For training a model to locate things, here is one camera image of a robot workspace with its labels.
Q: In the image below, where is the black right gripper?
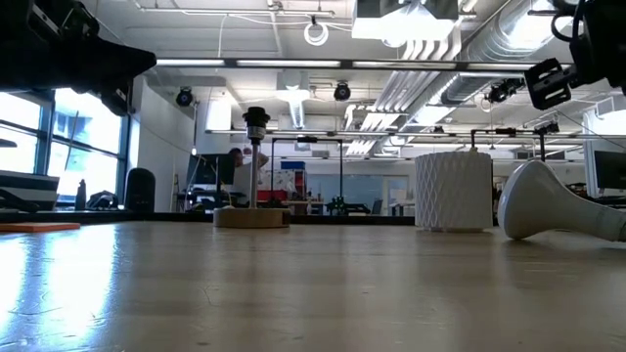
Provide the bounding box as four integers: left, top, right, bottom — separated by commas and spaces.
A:
525, 0, 626, 110

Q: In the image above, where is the black background rig frame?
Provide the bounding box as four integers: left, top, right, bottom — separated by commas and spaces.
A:
469, 125, 548, 163
270, 136, 344, 212

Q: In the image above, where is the lamp socket on wooden base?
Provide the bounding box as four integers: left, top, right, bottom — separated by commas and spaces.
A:
213, 106, 292, 230

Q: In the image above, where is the black aluminium table frame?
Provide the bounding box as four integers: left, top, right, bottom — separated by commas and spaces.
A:
0, 57, 539, 226

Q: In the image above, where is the dark drinking bottle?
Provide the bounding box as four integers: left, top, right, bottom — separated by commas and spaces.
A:
74, 178, 88, 211

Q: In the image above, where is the black computer monitor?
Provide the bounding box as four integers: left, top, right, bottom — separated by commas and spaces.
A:
594, 150, 626, 191
185, 153, 236, 187

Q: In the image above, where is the white flood lightbulb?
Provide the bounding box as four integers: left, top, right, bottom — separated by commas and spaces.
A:
497, 159, 626, 243

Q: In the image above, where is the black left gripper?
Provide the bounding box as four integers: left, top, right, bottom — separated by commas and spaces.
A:
0, 0, 157, 117

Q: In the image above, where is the white coiled cable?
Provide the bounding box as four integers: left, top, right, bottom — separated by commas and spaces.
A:
303, 20, 330, 48

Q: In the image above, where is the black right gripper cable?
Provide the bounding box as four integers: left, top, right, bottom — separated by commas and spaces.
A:
551, 0, 588, 44

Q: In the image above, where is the black cylinder speaker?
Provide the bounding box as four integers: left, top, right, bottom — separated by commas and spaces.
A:
124, 167, 157, 212

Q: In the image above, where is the white lattice cup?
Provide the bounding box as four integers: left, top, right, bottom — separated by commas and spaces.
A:
414, 150, 494, 233

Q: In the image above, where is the person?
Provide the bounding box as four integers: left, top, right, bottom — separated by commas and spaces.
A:
227, 146, 270, 170

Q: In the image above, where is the orange sticky note pad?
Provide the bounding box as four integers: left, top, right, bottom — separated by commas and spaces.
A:
0, 222, 82, 234

